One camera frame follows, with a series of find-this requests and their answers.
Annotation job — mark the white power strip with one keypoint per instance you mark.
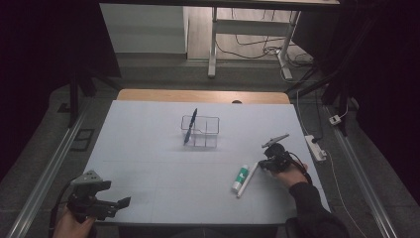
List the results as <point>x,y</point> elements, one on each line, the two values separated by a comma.
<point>315,147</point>

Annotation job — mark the black stand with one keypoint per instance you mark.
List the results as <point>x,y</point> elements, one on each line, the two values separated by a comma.
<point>74,99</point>
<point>340,95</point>

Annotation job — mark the metal floor rail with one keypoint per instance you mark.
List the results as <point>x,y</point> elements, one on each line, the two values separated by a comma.
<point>360,178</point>
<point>46,178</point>

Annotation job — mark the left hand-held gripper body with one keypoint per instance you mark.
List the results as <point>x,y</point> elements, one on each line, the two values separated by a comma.
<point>87,201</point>

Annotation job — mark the clear plastic pen organizer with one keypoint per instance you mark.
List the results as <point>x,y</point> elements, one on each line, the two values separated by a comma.
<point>206,132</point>

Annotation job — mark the white table cover sheet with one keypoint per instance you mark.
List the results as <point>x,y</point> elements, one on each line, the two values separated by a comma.
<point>148,155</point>

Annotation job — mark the white pen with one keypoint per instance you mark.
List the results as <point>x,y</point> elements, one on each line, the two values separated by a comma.
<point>247,180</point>

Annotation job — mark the person's right hand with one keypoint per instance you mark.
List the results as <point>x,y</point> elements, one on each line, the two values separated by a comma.
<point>292,175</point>

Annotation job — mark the white cabinet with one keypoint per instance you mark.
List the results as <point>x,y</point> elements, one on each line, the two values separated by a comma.
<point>145,29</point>

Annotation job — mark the white desk frame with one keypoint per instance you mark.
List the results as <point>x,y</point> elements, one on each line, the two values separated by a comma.
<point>213,49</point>

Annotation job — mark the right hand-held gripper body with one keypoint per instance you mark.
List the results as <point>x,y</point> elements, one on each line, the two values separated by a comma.
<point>279,155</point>

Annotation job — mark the dark table grommet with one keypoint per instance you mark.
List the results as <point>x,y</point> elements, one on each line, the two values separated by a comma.
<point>236,101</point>

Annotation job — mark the black floor socket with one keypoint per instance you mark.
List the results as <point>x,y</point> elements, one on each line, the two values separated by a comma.
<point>83,139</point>

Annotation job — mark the blue pen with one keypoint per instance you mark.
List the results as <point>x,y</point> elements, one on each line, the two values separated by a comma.
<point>190,127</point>

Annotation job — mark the person's left hand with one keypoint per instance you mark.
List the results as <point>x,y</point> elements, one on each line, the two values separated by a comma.
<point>71,226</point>

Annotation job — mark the small white adapter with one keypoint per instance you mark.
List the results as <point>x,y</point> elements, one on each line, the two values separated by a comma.
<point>335,119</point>

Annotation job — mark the green and white glue stick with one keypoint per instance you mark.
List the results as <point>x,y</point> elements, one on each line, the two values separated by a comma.
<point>241,178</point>

